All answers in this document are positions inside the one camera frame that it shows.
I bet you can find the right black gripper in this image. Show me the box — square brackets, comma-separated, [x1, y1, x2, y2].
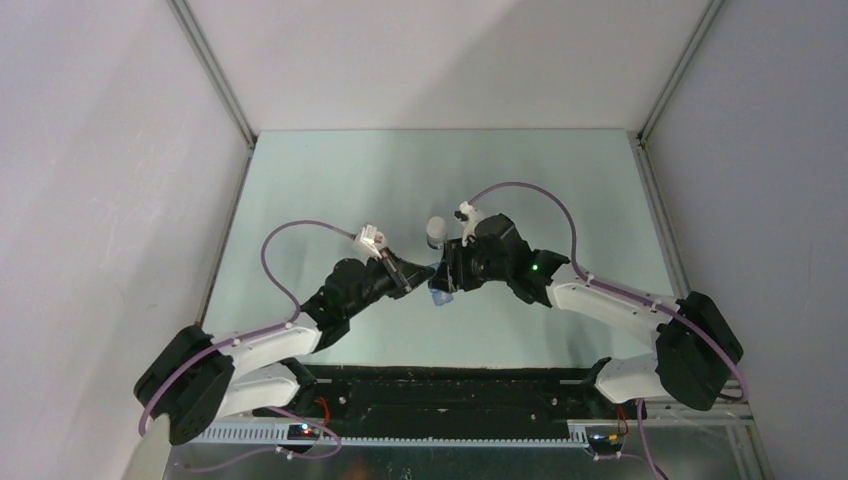
[429, 236, 511, 293]

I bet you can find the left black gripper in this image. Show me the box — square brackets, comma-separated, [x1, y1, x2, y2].
[343, 246, 433, 319]

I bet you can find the blue pill organizer box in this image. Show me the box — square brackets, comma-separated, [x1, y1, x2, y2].
[428, 262, 455, 306]

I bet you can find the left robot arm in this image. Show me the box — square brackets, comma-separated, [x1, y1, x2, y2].
[133, 251, 436, 445]

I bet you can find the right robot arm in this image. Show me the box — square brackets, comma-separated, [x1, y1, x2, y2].
[428, 214, 744, 418]

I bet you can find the white pill bottle blue label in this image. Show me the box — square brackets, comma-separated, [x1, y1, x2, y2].
[425, 216, 447, 250]

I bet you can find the left control board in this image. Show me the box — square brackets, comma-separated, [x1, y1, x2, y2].
[286, 423, 323, 441]

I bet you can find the control board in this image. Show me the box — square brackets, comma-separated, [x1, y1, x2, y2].
[587, 433, 626, 448]
[286, 423, 323, 441]

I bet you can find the right control board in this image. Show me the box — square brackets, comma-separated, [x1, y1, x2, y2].
[587, 433, 626, 448]

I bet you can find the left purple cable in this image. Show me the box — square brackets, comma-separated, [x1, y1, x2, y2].
[137, 220, 362, 465]

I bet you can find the purple cable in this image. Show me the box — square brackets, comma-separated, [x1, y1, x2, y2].
[466, 182, 750, 405]
[137, 220, 362, 465]

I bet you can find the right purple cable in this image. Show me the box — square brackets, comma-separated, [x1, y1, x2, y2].
[466, 182, 750, 405]

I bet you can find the left aluminium frame post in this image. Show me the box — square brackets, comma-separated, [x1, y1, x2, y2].
[166, 0, 258, 149]

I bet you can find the aluminium frame post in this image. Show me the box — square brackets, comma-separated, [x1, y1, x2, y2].
[166, 0, 258, 149]
[636, 0, 727, 147]

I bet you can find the right aluminium frame post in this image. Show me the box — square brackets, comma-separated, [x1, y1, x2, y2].
[636, 0, 727, 147]

